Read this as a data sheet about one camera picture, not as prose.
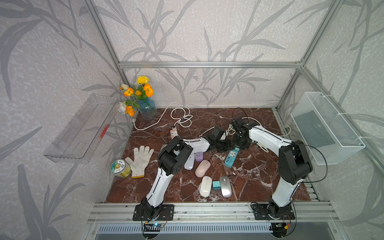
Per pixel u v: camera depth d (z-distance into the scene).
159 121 1.12
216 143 0.84
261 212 0.73
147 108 1.05
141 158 0.91
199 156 0.91
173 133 0.96
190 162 0.89
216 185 0.81
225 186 0.80
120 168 0.81
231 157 0.91
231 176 0.86
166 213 0.73
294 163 0.48
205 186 0.80
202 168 0.87
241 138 0.77
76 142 0.64
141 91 0.90
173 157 0.56
